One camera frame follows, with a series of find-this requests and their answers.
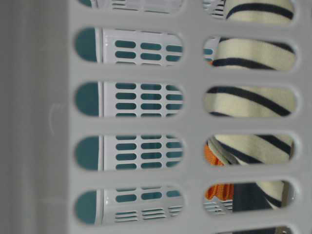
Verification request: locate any orange knitted cloth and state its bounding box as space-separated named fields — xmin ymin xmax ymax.
xmin=204 ymin=144 xmax=234 ymax=201

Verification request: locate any white plastic shopping basket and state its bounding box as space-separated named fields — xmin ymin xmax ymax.
xmin=0 ymin=0 xmax=312 ymax=234

